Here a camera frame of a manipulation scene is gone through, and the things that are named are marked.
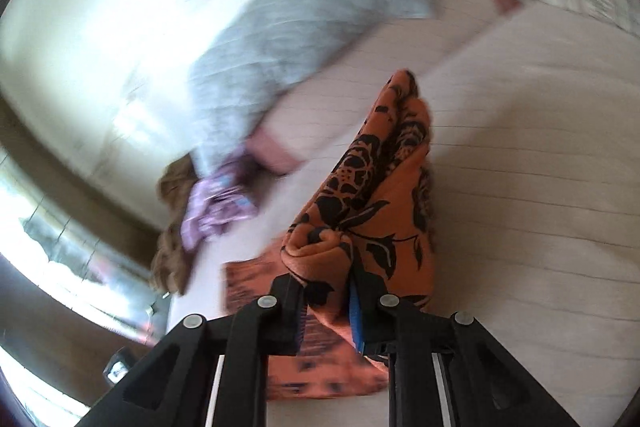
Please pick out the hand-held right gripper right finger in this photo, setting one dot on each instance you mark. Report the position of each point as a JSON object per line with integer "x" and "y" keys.
{"x": 356, "y": 324}

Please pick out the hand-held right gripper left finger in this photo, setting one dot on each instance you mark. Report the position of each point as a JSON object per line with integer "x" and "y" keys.
{"x": 285, "y": 322}

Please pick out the orange black floral dress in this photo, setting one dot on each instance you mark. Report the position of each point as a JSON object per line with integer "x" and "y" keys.
{"x": 380, "y": 187}

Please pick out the brown fleece robe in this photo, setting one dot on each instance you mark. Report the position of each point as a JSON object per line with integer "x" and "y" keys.
{"x": 172, "y": 252}

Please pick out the purple floral garment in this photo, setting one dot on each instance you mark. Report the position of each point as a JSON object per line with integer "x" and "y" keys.
{"x": 210, "y": 207}

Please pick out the dark wooden door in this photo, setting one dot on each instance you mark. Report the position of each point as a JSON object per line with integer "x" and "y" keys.
{"x": 65, "y": 127}

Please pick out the pink bolster pillow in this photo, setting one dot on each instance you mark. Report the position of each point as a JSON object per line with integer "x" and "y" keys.
{"x": 380, "y": 52}

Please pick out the blue quilted pillow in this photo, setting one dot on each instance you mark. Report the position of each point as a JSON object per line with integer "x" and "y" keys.
{"x": 280, "y": 47}

